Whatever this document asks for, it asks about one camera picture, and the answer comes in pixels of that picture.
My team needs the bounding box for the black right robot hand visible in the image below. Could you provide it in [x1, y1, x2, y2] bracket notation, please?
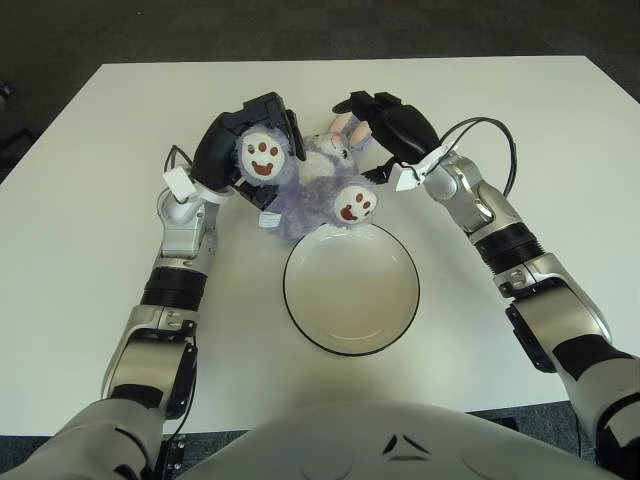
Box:
[331, 89, 441, 184]

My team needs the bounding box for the grey robot torso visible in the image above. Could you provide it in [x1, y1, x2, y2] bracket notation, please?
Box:
[184, 399, 601, 480]

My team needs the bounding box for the white right wrist connector box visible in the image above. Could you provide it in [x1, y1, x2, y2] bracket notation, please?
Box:
[392, 144, 449, 194]

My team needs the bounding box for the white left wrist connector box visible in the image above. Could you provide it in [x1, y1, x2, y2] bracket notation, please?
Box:
[162, 167, 199, 204]

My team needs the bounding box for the white plate with black rim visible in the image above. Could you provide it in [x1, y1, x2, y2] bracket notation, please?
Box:
[282, 222, 422, 357]

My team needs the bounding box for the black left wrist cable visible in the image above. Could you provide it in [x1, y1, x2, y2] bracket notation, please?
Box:
[164, 144, 196, 176]

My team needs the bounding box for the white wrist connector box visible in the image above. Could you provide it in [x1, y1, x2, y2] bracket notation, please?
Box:
[392, 144, 449, 194]
[162, 167, 199, 204]

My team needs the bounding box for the purple plush bunny doll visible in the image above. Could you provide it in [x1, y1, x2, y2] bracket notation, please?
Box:
[233, 112, 381, 245]

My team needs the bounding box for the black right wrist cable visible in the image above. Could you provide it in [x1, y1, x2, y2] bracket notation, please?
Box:
[439, 116, 518, 196]

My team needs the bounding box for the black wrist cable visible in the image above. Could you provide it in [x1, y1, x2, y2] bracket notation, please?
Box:
[164, 144, 196, 176]
[439, 116, 518, 196]

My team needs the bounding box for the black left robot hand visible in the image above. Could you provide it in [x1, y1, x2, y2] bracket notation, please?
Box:
[191, 91, 307, 211]

